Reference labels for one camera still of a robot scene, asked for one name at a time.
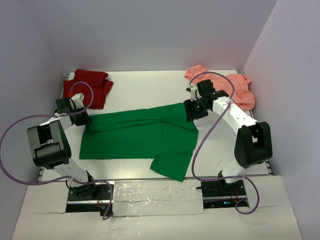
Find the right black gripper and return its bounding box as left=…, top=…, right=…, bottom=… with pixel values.
left=183, top=96, right=210, bottom=123

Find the green t shirt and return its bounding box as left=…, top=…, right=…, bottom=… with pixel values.
left=79, top=103, right=199, bottom=182

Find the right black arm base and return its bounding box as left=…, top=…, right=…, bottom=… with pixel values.
left=196, top=180, right=249, bottom=209

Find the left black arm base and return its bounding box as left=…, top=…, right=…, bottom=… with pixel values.
left=65, top=181, right=113, bottom=217

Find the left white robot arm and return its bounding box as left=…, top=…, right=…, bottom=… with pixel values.
left=27, top=93, right=98, bottom=200

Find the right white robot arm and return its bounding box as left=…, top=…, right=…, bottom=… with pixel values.
left=183, top=79, right=273, bottom=196

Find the red t shirt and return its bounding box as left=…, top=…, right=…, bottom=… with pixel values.
left=62, top=69, right=114, bottom=110

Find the salmon pink t shirt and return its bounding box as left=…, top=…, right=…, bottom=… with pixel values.
left=184, top=65, right=256, bottom=111

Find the silver tape sheet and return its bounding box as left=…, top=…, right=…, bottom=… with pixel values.
left=112, top=179, right=204, bottom=217

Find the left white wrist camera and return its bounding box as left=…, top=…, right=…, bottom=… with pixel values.
left=69, top=93, right=85, bottom=110

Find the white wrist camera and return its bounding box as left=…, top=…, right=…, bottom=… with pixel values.
left=186, top=84, right=201, bottom=102
left=69, top=93, right=85, bottom=110

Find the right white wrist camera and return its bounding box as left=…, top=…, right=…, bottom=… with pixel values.
left=186, top=84, right=201, bottom=102

